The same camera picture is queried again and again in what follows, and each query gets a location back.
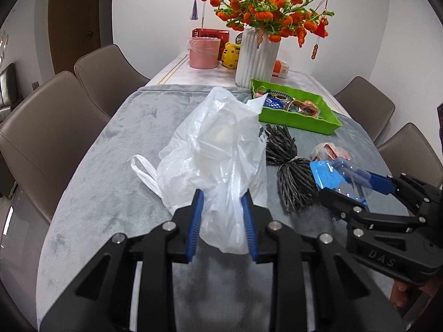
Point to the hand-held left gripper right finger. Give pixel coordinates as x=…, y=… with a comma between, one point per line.
x=249, y=224

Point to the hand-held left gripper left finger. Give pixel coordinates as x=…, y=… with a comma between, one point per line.
x=193, y=224

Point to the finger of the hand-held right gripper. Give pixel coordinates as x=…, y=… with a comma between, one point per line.
x=337, y=202
x=379, y=184

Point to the blue plastic packaging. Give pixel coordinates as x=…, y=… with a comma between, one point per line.
x=325, y=176

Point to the white plastic bag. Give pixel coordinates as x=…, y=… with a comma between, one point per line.
x=214, y=159

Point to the person's right hand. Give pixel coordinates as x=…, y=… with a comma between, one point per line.
x=399, y=292

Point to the taupe dining chair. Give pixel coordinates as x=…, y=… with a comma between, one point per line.
x=412, y=152
x=48, y=131
x=367, y=107
x=107, y=76

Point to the dark grey tassel bundle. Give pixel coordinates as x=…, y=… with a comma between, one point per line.
x=294, y=183

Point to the red and white wrapper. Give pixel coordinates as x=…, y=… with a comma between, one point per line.
x=332, y=152

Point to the green plastic tray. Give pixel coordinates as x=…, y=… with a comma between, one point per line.
x=311, y=122

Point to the orange patterned tape roll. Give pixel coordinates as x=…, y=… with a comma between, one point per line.
x=308, y=109

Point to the grey plush blanket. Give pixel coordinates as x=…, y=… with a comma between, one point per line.
x=114, y=166

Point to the blue round container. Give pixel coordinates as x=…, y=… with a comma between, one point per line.
x=274, y=103

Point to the orange and white package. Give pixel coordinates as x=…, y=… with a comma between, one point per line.
x=280, y=69

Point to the tan peanut charm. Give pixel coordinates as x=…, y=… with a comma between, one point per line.
x=315, y=52

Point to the white ribbed vase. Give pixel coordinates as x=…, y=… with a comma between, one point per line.
x=256, y=62

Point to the yellow tiger toy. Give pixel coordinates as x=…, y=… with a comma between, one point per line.
x=230, y=57

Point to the pink bucket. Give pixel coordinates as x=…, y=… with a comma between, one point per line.
x=204, y=55

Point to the small round clock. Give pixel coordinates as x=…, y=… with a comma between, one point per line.
x=239, y=38

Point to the red box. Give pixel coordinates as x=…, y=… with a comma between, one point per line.
x=211, y=34

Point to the orange artificial flowers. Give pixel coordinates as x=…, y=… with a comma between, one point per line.
x=263, y=10

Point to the purple hanging tassel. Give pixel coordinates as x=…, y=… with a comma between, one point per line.
x=194, y=12

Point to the grey leather seat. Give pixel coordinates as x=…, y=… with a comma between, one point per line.
x=7, y=83

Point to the brown wooden door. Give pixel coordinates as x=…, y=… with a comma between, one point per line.
x=79, y=13

